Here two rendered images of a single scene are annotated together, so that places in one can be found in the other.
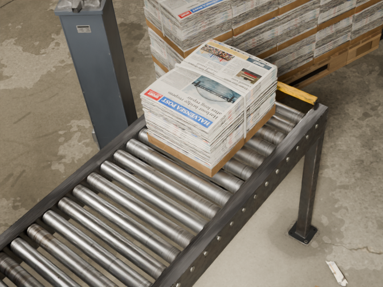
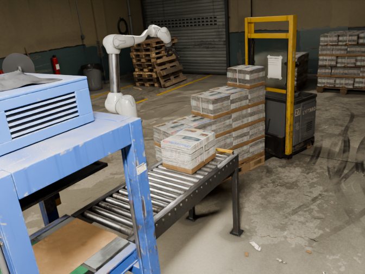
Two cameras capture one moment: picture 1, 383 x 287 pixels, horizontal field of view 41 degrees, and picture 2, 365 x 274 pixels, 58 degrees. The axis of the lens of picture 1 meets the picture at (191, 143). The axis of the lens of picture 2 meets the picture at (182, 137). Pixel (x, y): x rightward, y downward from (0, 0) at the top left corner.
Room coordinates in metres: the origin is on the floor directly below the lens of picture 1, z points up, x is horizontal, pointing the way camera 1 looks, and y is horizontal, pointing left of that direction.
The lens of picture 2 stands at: (-1.19, 0.28, 1.97)
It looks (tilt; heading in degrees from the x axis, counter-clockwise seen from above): 20 degrees down; 353
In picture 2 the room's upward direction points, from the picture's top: 5 degrees counter-clockwise
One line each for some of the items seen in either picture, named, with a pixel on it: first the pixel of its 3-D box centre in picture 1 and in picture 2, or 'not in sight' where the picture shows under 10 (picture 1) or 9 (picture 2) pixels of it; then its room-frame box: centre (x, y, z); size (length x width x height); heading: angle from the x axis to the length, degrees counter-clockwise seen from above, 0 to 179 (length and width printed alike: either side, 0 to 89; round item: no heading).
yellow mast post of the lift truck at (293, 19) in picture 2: not in sight; (289, 89); (2.69, -1.62, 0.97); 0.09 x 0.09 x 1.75; 28
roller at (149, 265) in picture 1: (110, 237); (149, 194); (0.92, 0.28, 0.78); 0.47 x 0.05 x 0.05; 46
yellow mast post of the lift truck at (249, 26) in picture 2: not in sight; (250, 83); (3.27, -1.31, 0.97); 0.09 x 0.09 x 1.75; 28
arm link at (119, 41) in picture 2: not in sight; (122, 41); (2.07, 0.35, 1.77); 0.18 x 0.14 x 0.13; 130
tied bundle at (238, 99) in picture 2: not in sight; (228, 99); (2.64, -0.81, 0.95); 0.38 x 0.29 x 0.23; 27
